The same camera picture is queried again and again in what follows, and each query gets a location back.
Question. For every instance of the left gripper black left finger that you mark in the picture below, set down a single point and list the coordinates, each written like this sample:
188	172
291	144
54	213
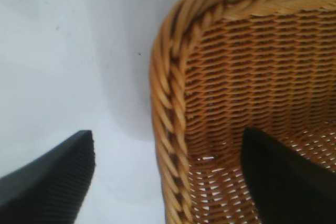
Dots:
44	187

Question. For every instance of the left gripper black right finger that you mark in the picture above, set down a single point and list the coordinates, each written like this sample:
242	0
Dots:
288	190

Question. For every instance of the brown woven wicker basket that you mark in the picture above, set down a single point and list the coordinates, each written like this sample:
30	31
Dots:
249	77

